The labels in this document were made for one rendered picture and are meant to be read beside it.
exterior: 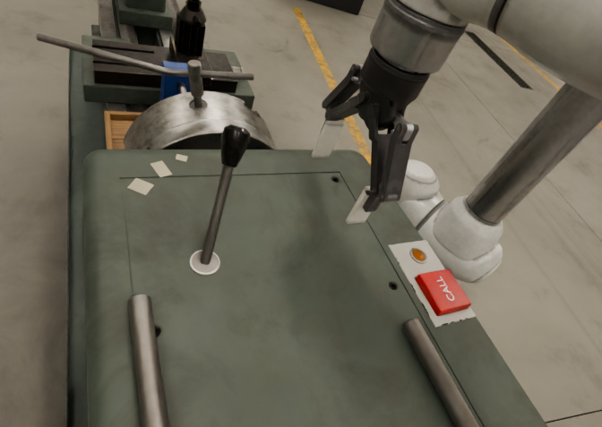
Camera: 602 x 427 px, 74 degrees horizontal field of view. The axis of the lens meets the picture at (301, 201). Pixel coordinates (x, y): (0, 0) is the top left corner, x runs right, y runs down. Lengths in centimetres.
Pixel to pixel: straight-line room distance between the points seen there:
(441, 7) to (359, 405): 41
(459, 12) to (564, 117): 58
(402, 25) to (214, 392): 41
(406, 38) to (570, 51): 15
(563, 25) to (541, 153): 63
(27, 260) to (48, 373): 52
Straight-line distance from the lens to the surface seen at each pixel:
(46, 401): 178
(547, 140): 99
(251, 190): 60
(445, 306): 59
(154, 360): 42
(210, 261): 50
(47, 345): 186
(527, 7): 40
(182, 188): 58
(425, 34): 44
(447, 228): 111
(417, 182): 112
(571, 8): 38
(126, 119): 129
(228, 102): 80
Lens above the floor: 167
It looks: 43 degrees down
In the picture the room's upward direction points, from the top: 24 degrees clockwise
